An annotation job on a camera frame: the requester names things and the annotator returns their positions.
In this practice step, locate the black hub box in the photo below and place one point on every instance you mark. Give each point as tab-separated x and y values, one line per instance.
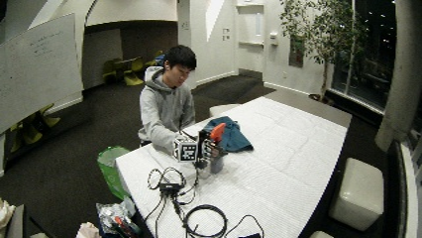
169	187

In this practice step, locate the blue cloth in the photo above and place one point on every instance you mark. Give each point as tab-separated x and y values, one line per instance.
234	137

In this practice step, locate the white cube stool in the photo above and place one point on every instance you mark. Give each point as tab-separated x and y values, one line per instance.
321	234
358	195

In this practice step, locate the the person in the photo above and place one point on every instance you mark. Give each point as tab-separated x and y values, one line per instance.
166	105

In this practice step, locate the white marker cube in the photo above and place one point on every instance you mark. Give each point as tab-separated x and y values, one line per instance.
185	150

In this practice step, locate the whiteboard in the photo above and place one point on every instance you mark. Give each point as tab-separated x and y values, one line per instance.
39	69

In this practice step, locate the white door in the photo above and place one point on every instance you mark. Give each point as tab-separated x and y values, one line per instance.
250	36

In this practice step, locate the indoor tree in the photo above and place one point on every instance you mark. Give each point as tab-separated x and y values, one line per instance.
321	29

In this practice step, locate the dark wall picture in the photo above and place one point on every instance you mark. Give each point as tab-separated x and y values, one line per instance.
297	53

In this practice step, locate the yellow-green chair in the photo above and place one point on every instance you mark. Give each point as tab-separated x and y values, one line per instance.
32	127
132	74

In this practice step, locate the grey curtain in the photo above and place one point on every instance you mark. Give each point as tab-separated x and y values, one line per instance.
402	76

